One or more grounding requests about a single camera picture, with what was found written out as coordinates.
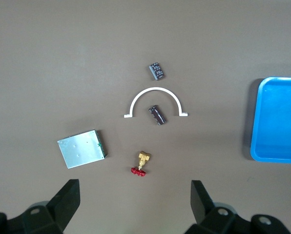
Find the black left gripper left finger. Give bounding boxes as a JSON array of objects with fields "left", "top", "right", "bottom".
[{"left": 23, "top": 179, "right": 81, "bottom": 234}]

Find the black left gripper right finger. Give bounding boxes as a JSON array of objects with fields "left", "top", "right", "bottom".
[{"left": 184, "top": 180, "right": 237, "bottom": 234}]

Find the dark brown electrolytic capacitor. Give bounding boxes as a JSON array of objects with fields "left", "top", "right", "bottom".
[{"left": 147, "top": 104, "right": 167, "bottom": 126}]

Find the brass valve with red handle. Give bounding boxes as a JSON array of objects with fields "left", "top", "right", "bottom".
[{"left": 130, "top": 151, "right": 152, "bottom": 176}]

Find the blue plastic tray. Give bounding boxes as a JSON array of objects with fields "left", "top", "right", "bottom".
[{"left": 249, "top": 77, "right": 291, "bottom": 164}]

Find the white half-round pipe clamp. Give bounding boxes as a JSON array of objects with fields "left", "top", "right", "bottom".
[{"left": 124, "top": 87, "right": 189, "bottom": 118}]

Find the silver metal module box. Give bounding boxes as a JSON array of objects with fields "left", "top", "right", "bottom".
[{"left": 57, "top": 129, "right": 109, "bottom": 169}]

